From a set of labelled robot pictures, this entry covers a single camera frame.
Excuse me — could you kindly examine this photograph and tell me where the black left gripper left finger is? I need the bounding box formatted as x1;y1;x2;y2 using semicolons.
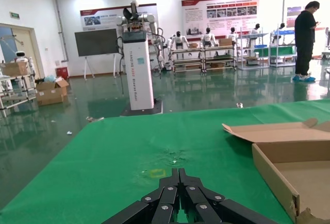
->
103;168;180;224

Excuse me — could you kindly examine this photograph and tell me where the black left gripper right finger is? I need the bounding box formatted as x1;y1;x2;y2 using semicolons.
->
179;168;279;224

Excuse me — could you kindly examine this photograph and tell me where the cardboard box with torn corner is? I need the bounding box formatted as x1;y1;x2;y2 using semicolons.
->
221;117;330;224

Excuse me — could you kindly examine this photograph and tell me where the closed cardboard floor box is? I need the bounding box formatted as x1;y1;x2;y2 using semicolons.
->
36;92;65;106

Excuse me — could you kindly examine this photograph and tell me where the open cardboard floor box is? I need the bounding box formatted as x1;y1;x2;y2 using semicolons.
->
36;77;70;96

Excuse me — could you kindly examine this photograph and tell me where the cardboard box on pipe rack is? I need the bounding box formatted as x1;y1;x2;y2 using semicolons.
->
1;61;28;77

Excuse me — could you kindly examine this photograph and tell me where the white tower robot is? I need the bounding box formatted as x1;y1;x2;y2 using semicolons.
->
114;0;166;116

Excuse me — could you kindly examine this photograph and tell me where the pipe workbench rack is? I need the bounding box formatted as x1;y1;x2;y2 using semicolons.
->
203;44;237;72
170;46;205;73

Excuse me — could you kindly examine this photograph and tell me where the white rack with green shelf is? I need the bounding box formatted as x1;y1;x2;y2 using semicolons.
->
236;32;269;71

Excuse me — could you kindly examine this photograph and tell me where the white humanoid robot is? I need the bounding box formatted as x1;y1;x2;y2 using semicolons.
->
167;30;191;54
247;23;261;48
272;22;287;46
200;27;220;48
226;27;239;46

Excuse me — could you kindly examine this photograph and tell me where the blue-topped rack with green shelf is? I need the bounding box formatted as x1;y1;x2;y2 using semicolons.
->
269;30;297;68

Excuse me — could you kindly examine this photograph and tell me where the dark display screen on stand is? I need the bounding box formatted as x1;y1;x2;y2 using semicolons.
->
74;28;120;78

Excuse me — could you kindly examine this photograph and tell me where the white pipe shelf rack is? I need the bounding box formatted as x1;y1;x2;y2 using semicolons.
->
0;63;38;118

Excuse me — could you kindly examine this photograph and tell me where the wide red-topped poster board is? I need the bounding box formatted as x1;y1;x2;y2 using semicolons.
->
181;0;260;37

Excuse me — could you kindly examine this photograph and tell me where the small red-topped poster board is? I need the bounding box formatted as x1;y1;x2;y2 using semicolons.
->
79;2;158;31

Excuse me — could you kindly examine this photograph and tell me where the person in black clothes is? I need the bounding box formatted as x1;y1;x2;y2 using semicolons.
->
292;1;322;82

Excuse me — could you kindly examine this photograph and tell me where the small round-headed white robot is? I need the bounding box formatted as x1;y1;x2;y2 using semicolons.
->
10;50;34;67

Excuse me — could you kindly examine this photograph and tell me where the beige door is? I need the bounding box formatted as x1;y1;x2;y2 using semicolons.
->
0;23;41;85

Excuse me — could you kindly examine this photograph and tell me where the narrow red-topped poster board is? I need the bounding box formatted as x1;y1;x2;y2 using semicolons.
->
283;0;330;29

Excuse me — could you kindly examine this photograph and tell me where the grey wall pipe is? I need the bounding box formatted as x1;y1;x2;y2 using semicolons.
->
53;0;70;62

